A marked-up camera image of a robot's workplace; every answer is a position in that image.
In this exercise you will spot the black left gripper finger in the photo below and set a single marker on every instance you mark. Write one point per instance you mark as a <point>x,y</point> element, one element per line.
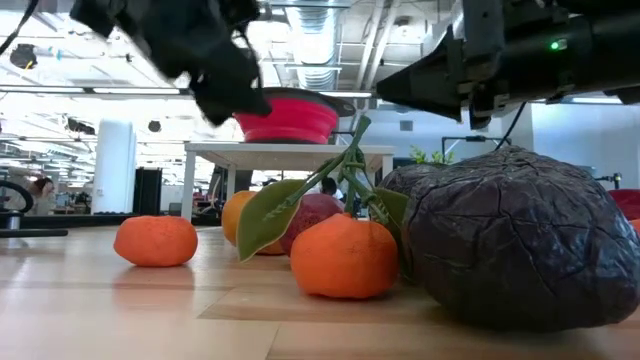
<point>230,92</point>

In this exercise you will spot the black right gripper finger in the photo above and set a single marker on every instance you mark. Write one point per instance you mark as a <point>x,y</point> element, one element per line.
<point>425,85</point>

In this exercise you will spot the red pomegranate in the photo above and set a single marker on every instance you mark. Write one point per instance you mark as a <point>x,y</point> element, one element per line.
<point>315,212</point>

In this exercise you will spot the red round fruit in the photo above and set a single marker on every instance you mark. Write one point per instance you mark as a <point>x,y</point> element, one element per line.
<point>627,202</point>

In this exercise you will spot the orange mandarin with leafy stem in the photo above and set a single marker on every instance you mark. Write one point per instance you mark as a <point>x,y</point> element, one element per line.
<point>345,260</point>

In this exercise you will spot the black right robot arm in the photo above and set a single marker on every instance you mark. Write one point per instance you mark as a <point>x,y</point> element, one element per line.
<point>605,55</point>

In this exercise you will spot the red collapsible bowl black rim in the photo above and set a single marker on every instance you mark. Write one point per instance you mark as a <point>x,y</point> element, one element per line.
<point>295,120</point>

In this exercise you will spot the green plant in white pot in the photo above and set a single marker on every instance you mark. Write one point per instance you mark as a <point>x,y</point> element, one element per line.
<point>430,156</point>

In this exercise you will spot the white small shelf table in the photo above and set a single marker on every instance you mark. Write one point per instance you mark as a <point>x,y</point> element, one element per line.
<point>280,152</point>

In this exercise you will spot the black round speaker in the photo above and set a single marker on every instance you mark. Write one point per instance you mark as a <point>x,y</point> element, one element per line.
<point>154,126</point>

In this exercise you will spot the long ceiling light strip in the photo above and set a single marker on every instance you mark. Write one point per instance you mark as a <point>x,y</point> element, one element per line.
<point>75,90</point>

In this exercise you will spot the black cabinet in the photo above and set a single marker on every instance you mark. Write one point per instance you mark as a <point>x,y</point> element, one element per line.
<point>147,192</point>

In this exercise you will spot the person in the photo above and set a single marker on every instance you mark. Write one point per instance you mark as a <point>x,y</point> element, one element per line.
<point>329,186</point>
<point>42,192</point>

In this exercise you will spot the white round pillar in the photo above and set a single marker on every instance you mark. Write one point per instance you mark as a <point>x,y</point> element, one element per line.
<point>114,167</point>

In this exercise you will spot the black ceiling device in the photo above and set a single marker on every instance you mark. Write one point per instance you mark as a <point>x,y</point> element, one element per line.
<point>22,56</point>

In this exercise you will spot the black round wheel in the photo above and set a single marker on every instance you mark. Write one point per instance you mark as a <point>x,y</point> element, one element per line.
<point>20,192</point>

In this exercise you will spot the black flat bar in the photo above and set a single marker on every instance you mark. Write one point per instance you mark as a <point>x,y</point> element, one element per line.
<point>35,233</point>

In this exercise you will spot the silver metal cylinder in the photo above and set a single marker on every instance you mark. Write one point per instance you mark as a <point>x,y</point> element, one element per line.
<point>12,220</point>

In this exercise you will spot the black metal frame stand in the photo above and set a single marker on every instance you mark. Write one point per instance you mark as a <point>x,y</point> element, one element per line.
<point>475,139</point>

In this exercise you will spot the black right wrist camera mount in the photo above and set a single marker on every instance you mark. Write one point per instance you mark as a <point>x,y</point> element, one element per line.
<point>482,25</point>

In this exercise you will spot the silver ribbed ventilation duct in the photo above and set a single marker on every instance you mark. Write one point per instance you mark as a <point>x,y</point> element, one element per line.
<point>312,45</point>

